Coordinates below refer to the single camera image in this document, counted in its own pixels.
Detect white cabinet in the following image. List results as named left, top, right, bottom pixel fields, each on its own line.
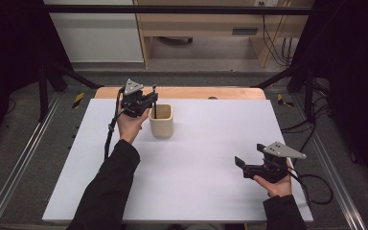
left=42, top=0, right=145, bottom=64

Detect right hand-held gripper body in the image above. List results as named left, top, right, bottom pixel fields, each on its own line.
left=242, top=141, right=308, bottom=184

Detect hand-held gripper cable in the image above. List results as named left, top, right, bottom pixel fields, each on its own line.
left=103, top=86, right=127, bottom=163
left=287, top=168, right=334, bottom=206

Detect bundle of hanging cables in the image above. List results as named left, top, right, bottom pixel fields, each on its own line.
left=261, top=13, right=297, bottom=68

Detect black curtain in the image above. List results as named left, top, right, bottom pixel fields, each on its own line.
left=0, top=0, right=72, bottom=156
left=295, top=0, right=368, bottom=186

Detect left hand-held gripper cable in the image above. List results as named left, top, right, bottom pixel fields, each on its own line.
left=103, top=86, right=127, bottom=163

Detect person's right hand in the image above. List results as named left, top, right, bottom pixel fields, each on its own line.
left=252, top=159, right=293, bottom=198

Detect wooden table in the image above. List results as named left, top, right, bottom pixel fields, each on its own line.
left=94, top=86, right=267, bottom=101

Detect beige desk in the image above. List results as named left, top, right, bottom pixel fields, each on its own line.
left=133, top=0, right=314, bottom=70

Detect person's left hand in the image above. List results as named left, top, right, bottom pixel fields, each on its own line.
left=116, top=102, right=150, bottom=145

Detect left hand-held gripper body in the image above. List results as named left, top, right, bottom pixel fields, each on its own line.
left=120, top=79, right=147, bottom=119

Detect black metal frame bar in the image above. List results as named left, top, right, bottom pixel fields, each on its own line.
left=42, top=4, right=314, bottom=15

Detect right hand-held gripper cable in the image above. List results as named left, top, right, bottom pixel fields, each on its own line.
left=287, top=168, right=334, bottom=206

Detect white table sheet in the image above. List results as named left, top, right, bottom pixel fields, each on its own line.
left=41, top=98, right=314, bottom=223

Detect cream square ceramic cup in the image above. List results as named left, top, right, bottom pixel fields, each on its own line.
left=149, top=103, right=174, bottom=139

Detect black metal stand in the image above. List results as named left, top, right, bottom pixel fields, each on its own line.
left=37, top=61, right=105, bottom=123
left=252, top=62, right=316, bottom=123

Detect black floor cables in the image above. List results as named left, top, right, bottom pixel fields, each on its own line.
left=281, top=79, right=334, bottom=151

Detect aluminium floor rail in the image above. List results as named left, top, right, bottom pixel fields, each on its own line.
left=0, top=92, right=62, bottom=230
left=295, top=95, right=368, bottom=230

